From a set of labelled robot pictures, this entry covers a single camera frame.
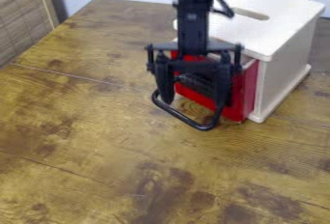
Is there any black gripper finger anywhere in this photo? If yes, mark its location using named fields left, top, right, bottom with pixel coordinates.
left=155, top=53, right=175, bottom=104
left=214, top=51, right=232, bottom=106

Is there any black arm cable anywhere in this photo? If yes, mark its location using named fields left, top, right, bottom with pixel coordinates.
left=210, top=0, right=236, bottom=19

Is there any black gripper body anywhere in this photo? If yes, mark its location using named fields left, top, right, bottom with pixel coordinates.
left=146, top=7, right=242, bottom=72

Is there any white wooden cabinet box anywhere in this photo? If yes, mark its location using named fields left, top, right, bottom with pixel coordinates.
left=172, top=0, right=327, bottom=124

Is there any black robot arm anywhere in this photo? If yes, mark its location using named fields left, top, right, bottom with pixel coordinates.
left=146, top=0, right=242, bottom=109

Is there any red wooden drawer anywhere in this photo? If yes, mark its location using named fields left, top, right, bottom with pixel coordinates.
left=175, top=57, right=258, bottom=123

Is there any black metal drawer handle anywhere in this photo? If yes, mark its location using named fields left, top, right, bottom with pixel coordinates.
left=151, top=72, right=227, bottom=132

